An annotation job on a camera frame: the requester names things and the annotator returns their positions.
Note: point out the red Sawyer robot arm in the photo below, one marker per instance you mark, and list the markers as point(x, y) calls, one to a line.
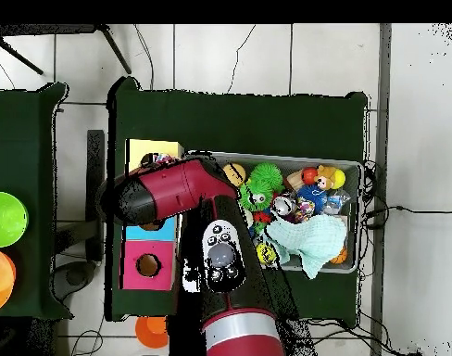
point(174, 189)

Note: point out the wooden box with three holes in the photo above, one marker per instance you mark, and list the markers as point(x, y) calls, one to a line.
point(152, 278)

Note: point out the green spiky ball with eyes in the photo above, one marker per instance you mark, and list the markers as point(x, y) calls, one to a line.
point(244, 193)

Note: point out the tan toy burger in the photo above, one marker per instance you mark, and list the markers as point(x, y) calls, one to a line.
point(238, 180)

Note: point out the green spiky rubber ball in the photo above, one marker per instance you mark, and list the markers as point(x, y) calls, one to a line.
point(268, 174)

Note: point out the black drink can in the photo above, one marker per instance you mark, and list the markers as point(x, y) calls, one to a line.
point(284, 205)

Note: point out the yellow smiley ball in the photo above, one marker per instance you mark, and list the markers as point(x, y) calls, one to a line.
point(265, 254)

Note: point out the blue spiky rubber ball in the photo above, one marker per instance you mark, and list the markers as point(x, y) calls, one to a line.
point(313, 194)

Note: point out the mint green waffle cloth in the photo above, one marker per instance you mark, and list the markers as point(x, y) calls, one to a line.
point(315, 237)

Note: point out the small brown teddy bear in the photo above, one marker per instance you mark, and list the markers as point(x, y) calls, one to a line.
point(324, 176)

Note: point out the plain yellow foam ball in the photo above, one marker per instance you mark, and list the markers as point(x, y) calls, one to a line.
point(339, 178)

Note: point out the orange plastic bowl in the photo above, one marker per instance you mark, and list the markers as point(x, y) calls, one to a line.
point(152, 332)
point(0, 278)

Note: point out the dark green side tablecloth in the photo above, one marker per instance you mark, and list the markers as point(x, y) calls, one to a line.
point(22, 129)

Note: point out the green plastic bowl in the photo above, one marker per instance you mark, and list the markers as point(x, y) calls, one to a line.
point(7, 218)

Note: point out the black metal frame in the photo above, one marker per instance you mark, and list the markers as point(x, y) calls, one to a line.
point(44, 29)

